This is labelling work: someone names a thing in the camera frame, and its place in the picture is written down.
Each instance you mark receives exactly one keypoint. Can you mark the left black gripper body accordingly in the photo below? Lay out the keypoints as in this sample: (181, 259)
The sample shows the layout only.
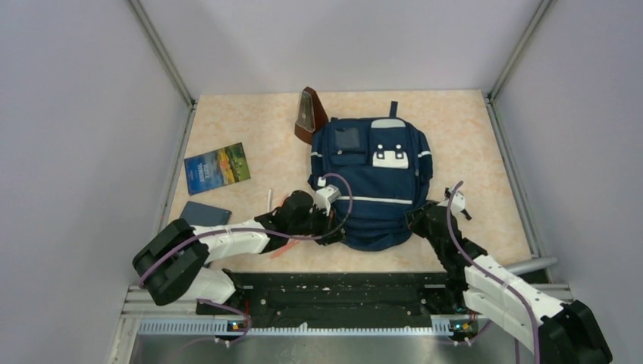
(315, 224)

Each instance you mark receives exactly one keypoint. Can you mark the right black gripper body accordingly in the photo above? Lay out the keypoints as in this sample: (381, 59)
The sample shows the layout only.
(418, 224)

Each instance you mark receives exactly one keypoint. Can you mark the navy blue backpack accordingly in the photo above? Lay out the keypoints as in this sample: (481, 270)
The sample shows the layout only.
(383, 168)

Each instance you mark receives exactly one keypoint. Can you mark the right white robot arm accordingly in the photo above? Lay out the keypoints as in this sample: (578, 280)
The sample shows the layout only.
(554, 331)

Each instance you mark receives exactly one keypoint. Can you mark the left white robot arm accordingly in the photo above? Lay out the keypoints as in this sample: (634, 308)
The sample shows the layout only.
(174, 264)

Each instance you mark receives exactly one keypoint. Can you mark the lower orange pen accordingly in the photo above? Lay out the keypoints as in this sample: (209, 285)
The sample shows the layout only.
(289, 245)

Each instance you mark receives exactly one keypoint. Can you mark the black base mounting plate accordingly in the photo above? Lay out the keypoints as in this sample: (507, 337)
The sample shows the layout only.
(344, 300)

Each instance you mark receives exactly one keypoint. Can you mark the blue Animal Farm book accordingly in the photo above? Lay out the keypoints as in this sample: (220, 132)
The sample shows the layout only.
(219, 168)

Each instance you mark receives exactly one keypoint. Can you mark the dark blue notebook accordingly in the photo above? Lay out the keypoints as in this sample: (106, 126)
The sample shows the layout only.
(198, 214)

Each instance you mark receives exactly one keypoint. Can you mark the brown wooden metronome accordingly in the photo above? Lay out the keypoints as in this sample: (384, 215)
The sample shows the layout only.
(311, 116)

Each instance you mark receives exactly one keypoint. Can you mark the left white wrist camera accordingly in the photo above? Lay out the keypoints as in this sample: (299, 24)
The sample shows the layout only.
(325, 196)

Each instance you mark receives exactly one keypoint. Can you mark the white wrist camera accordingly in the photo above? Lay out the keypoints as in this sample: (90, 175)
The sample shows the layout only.
(325, 196)
(456, 201)

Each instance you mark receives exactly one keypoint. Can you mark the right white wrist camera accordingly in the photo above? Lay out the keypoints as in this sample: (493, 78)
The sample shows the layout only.
(456, 201)

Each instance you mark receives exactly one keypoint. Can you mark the aluminium frame rail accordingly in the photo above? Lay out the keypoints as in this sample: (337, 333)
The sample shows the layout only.
(141, 316)

